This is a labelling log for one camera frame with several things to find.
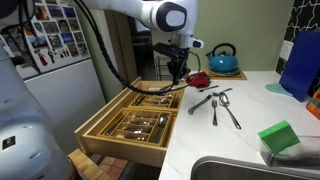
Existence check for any red cloth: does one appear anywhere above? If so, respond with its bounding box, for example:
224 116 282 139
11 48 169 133
186 71 210 88

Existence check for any black cable bundle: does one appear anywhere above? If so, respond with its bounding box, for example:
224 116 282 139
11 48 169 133
18 0 202 96

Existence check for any wooden cutlery tray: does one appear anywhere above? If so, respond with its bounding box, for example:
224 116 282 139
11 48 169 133
129 90 184 111
97 108 173 146

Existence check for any steel sink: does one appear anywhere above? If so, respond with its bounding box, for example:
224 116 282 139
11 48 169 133
190 156 320 180

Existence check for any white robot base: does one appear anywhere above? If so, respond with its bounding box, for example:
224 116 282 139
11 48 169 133
0 49 76 180

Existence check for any clear sponge holder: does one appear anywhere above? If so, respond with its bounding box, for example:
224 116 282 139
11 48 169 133
260 136 320 170

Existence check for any white refrigerator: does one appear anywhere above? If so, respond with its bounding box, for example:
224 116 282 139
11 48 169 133
0 0 105 153

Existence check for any small silver knife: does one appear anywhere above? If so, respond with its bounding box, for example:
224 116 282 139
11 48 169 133
197 85 219 92

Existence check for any silver fork large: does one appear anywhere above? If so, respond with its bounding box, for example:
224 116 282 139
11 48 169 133
211 99 218 126

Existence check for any wooden trivet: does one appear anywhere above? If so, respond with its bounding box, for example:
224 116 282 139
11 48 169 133
205 69 247 80

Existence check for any white wall outlet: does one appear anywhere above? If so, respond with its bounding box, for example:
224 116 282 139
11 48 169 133
280 40 293 60

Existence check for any green sponge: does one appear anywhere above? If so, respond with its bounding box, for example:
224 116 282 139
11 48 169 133
258 121 300 154

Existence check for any wooden stool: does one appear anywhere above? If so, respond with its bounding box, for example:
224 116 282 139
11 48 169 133
68 149 111 180

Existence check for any blue kettle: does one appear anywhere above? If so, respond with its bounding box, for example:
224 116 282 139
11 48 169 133
206 43 238 73

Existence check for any wooden kitchen drawer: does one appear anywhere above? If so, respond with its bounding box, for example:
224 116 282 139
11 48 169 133
75 78 184 167

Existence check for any teal silicone mat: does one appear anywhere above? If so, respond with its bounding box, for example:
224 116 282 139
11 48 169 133
265 83 292 97

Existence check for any small silver spoon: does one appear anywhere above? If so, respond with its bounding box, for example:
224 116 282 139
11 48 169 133
212 88 233 97

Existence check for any rear wooden cutlery tray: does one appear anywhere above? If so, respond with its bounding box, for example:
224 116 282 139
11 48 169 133
129 90 184 111

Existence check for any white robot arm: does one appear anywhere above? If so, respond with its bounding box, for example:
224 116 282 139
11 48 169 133
82 0 204 79

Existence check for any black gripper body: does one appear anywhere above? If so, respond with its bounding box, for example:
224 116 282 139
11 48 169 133
153 43 190 79

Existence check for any blue cutting board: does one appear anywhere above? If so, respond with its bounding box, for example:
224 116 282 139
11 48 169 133
279 31 320 102

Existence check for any colourful block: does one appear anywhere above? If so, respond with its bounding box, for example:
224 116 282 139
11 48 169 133
306 87 320 120

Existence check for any front wooden cutlery tray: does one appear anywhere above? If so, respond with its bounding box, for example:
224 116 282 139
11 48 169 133
97 108 173 146

